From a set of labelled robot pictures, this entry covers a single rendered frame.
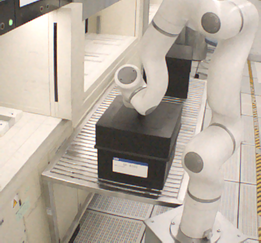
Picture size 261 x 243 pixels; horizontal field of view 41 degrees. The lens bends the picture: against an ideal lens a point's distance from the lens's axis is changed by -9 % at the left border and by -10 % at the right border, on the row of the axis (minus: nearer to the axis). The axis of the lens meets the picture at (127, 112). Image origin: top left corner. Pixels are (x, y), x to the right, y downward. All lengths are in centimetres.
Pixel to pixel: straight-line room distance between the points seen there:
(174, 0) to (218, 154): 44
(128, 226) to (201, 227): 119
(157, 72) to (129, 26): 192
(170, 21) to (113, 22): 204
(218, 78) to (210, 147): 19
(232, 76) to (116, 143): 61
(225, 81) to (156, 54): 24
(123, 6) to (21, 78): 145
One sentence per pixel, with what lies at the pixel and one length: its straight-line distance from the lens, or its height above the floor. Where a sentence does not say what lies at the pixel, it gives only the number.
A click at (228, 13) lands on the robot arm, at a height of 154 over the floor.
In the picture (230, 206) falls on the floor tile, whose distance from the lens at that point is 265.
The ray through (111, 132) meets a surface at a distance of 139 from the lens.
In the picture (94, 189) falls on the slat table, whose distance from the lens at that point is 150.
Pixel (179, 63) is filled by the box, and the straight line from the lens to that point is 216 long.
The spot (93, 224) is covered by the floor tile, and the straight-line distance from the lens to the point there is 241.
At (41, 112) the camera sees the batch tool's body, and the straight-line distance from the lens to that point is 179.
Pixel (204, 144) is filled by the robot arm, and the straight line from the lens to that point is 102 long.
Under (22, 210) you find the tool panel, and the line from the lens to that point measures 153.
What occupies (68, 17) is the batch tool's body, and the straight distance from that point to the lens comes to 156.
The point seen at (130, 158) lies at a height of 89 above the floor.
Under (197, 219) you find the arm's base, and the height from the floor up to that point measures 87.
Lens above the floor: 170
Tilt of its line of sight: 28 degrees down
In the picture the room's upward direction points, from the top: 3 degrees clockwise
